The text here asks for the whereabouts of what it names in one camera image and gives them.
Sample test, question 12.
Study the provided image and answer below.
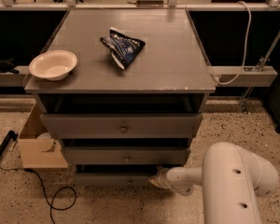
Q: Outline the grey top drawer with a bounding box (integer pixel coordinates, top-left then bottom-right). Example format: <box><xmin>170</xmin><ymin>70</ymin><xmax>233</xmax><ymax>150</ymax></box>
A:
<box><xmin>40</xmin><ymin>114</ymin><xmax>202</xmax><ymax>139</ymax></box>

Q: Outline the blue crumpled chip bag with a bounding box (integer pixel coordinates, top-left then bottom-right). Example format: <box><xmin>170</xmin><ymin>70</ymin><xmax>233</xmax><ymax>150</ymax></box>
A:
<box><xmin>100</xmin><ymin>27</ymin><xmax>146</xmax><ymax>70</ymax></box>

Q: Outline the grey bottom drawer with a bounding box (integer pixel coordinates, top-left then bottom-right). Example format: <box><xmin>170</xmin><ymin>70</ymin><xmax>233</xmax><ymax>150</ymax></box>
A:
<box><xmin>75</xmin><ymin>165</ymin><xmax>157</xmax><ymax>187</ymax></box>

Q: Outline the black object on rail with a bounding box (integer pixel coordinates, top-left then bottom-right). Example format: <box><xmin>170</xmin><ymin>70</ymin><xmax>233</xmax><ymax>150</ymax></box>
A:
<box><xmin>0</xmin><ymin>59</ymin><xmax>20</xmax><ymax>74</ymax></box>

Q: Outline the black pole on floor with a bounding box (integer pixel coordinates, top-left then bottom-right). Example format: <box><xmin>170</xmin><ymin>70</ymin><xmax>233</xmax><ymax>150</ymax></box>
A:
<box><xmin>0</xmin><ymin>130</ymin><xmax>18</xmax><ymax>157</ymax></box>

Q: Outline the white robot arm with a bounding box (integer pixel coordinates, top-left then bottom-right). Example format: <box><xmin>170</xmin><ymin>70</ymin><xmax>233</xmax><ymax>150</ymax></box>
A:
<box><xmin>148</xmin><ymin>142</ymin><xmax>279</xmax><ymax>224</ymax></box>

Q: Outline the grey wooden drawer cabinet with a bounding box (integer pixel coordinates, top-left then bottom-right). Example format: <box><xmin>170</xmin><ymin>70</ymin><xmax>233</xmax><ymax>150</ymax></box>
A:
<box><xmin>23</xmin><ymin>8</ymin><xmax>217</xmax><ymax>187</ymax></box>

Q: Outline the white bowl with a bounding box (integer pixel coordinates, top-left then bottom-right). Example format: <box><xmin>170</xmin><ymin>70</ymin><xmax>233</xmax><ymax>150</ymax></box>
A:
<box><xmin>29</xmin><ymin>50</ymin><xmax>77</xmax><ymax>81</ymax></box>

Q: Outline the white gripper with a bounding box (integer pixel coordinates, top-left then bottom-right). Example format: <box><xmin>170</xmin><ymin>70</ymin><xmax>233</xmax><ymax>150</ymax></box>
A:
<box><xmin>148</xmin><ymin>166</ymin><xmax>173</xmax><ymax>189</ymax></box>

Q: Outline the black floor cable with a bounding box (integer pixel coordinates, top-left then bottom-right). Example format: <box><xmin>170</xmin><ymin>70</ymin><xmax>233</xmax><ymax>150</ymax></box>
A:
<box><xmin>0</xmin><ymin>163</ymin><xmax>77</xmax><ymax>224</ymax></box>

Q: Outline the grey middle drawer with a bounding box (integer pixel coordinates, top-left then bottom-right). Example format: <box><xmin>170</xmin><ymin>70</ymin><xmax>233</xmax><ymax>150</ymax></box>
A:
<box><xmin>63</xmin><ymin>147</ymin><xmax>190</xmax><ymax>165</ymax></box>

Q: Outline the cardboard box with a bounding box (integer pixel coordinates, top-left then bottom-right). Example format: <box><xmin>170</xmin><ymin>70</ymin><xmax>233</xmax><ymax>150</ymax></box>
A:
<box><xmin>17</xmin><ymin>105</ymin><xmax>68</xmax><ymax>169</ymax></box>

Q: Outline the white hanging cable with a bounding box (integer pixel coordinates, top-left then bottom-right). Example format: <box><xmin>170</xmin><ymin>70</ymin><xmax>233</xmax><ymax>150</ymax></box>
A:
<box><xmin>213</xmin><ymin>0</ymin><xmax>253</xmax><ymax>86</ymax></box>

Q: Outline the grey drawer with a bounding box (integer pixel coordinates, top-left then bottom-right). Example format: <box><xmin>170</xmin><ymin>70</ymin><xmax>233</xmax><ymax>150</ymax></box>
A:
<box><xmin>63</xmin><ymin>147</ymin><xmax>190</xmax><ymax>165</ymax></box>
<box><xmin>40</xmin><ymin>114</ymin><xmax>202</xmax><ymax>139</ymax></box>
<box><xmin>75</xmin><ymin>165</ymin><xmax>157</xmax><ymax>187</ymax></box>

